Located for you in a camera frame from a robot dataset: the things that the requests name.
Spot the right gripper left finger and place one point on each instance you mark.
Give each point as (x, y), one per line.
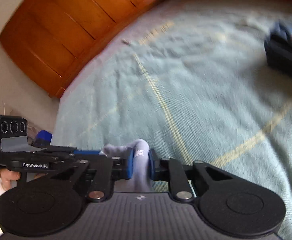
(104, 172)

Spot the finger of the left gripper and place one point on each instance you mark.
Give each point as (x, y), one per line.
(86, 152)

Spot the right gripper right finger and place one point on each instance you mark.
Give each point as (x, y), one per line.
(174, 173)

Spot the grey sweatpants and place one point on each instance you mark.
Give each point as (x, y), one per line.
(140, 181)

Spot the person's left hand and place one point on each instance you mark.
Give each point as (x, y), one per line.
(7, 177)

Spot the orange wooden headboard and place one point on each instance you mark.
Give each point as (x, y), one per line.
(51, 41)

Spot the black folded umbrella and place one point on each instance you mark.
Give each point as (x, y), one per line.
(278, 47)

